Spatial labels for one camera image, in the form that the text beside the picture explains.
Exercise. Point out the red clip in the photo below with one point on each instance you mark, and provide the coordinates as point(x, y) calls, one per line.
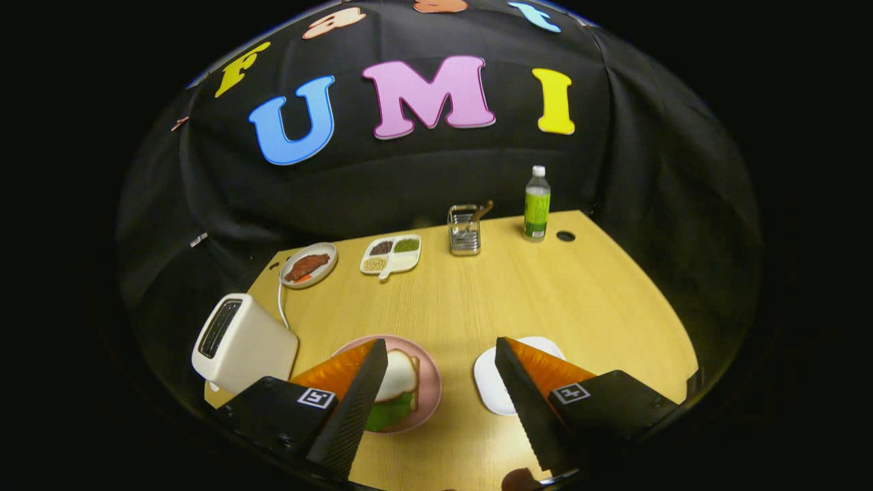
point(180, 123)

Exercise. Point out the toasted bread slice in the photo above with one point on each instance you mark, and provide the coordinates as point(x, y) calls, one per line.
point(399, 375)

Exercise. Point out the pink round plate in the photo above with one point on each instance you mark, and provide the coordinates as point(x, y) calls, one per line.
point(430, 389)

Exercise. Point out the green lettuce leaf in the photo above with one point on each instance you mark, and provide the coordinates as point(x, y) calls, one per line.
point(389, 412)

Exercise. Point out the black backdrop cloth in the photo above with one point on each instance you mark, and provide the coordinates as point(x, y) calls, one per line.
point(409, 177)

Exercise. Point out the brown steak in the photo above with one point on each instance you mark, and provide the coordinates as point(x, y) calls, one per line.
point(308, 266)

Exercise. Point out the green label plastic bottle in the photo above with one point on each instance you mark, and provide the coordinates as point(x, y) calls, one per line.
point(537, 208)

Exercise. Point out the white round plate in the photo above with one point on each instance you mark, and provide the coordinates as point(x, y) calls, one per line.
point(327, 249)

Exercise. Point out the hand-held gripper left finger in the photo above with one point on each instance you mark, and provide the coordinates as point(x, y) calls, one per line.
point(354, 416)

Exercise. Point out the white toaster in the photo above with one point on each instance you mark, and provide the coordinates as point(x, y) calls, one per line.
point(252, 348)

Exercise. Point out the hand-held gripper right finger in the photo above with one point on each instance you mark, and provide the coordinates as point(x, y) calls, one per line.
point(528, 409)

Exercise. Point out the silver clip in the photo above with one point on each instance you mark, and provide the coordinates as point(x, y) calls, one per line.
point(199, 239)

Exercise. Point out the white square plate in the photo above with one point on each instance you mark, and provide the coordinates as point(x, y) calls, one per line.
point(491, 382)

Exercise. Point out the divided white dish of beans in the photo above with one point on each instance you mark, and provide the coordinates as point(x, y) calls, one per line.
point(402, 260)

